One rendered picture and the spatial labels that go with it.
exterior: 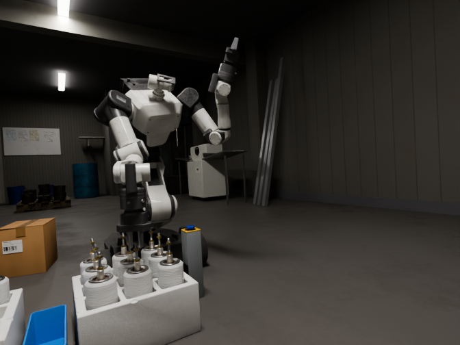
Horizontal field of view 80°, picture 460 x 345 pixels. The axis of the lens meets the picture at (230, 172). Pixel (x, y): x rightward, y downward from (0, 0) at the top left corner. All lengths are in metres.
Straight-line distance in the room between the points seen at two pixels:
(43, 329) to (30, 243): 0.92
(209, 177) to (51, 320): 4.04
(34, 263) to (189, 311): 1.29
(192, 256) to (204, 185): 3.71
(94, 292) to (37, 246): 1.15
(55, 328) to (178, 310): 0.46
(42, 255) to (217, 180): 3.51
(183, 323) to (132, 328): 0.18
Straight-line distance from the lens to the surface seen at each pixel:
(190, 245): 1.30
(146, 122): 1.43
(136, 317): 1.05
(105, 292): 1.03
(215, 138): 1.53
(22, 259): 2.18
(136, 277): 1.04
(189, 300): 1.10
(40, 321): 1.30
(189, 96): 1.60
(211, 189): 5.05
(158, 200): 1.49
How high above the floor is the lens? 0.59
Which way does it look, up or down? 1 degrees down
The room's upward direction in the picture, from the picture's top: 3 degrees counter-clockwise
